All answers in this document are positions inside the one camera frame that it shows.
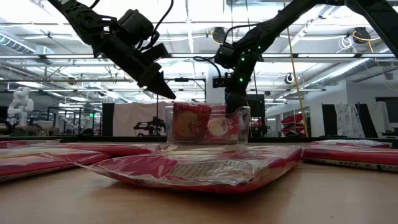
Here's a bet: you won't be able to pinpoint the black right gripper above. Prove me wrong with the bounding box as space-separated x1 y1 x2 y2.
213 76 250 114

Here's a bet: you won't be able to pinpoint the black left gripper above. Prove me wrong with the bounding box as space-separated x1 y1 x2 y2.
93 34 177 100

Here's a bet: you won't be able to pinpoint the clear plastic basket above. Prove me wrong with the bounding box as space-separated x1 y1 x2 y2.
164 105 251 146

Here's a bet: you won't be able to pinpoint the white curtain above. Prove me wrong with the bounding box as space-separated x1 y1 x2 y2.
113 101 174 137

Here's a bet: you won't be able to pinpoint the red storage bins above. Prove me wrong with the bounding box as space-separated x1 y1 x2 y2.
281 113 307 135

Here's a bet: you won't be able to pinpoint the black upright panel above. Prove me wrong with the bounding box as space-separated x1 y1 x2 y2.
101 102 115 137

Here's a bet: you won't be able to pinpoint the white patterned cloth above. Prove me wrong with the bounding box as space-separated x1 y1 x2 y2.
335 102 357 138

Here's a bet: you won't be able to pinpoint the white humanoid robot figure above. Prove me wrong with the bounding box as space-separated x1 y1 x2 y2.
6 86 34 127

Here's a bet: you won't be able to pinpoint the black aluminium table frame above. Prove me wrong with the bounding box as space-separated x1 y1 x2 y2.
0 135 398 149

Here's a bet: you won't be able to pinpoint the yellow hanging cable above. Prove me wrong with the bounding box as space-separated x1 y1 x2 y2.
284 0 310 138

